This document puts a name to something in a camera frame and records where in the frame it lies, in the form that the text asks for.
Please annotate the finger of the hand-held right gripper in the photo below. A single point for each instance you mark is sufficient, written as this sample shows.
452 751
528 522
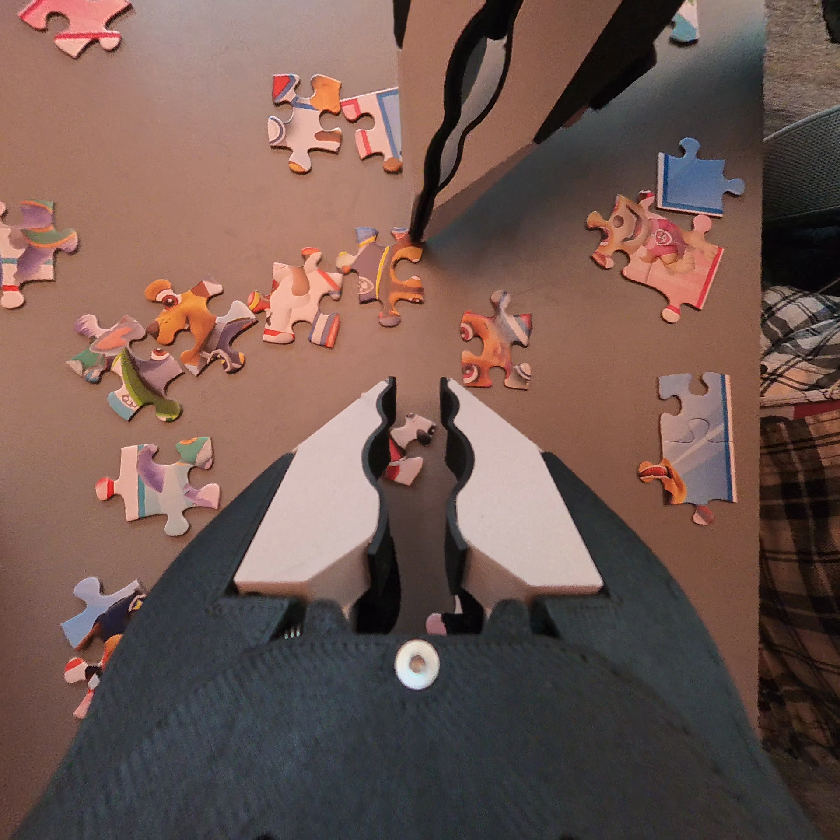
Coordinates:
538 65
420 98

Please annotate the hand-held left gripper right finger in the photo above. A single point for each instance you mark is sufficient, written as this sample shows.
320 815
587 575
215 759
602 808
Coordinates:
525 518

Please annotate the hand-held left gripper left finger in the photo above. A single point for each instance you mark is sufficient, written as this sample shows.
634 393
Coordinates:
308 518

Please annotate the blue white red-striped puzzle piece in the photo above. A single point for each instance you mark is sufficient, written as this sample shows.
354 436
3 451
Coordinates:
380 124

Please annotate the white puzzle piece orange knob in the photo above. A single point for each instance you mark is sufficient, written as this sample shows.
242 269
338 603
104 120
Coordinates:
305 124

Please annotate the white black red puzzle piece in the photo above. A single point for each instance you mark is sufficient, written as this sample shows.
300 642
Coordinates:
407 453

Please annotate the blue uniform dog puzzle piece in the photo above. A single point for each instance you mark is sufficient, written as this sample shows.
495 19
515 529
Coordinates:
384 275

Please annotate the pink dog puzzle section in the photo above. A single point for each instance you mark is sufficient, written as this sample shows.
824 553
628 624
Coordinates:
669 262

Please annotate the grey desk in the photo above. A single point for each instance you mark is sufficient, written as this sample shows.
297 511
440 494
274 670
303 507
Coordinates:
197 164

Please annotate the blue edge puzzle piece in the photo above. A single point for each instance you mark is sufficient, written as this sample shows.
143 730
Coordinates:
692 184

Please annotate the white purple teal puzzle piece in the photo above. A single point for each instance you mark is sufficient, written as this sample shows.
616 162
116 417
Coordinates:
157 485

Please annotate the blue sky puzzle section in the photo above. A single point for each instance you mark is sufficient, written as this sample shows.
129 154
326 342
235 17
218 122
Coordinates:
702 446

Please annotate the grey fabric seat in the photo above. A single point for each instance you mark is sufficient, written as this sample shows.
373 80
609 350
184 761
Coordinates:
800 164

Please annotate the green purple joined puzzle pieces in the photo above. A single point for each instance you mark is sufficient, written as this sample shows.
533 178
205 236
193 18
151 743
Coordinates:
131 374

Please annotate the orange paw navy puzzle piece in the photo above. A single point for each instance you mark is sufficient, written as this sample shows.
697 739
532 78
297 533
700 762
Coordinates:
113 646

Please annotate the brown dog navy puzzle piece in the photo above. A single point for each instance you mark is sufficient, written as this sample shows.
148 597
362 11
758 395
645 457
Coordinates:
190 315

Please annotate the blue puzzle piece navy dog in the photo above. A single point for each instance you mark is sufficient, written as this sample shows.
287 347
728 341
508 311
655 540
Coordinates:
88 610

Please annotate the plaid clothing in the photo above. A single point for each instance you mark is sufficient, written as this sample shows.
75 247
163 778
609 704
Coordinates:
800 525

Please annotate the pink badge puzzle piece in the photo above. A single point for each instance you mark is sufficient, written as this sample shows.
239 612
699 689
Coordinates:
82 682

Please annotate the pink striped puzzle piece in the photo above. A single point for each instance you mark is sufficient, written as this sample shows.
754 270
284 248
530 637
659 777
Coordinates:
79 19

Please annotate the rainbow puzzle piece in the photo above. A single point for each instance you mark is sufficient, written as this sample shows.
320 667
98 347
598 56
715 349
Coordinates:
33 249

